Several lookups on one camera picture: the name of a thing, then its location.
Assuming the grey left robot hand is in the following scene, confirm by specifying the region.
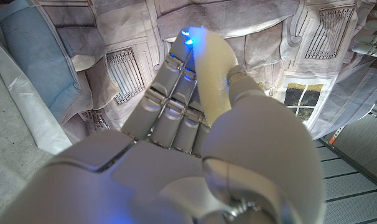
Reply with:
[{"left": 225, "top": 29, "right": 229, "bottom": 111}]
[{"left": 351, "top": 6, "right": 377, "bottom": 60}]

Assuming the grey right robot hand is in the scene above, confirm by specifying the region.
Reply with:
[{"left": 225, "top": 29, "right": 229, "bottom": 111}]
[{"left": 0, "top": 29, "right": 326, "bottom": 224}]

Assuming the printed sofa backdrop cloth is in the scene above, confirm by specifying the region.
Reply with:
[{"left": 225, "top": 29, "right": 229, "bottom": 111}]
[{"left": 0, "top": 0, "right": 377, "bottom": 156}]

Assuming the pale yellow sponge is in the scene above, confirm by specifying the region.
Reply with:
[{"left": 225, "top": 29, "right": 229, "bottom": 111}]
[{"left": 188, "top": 26, "right": 239, "bottom": 127}]

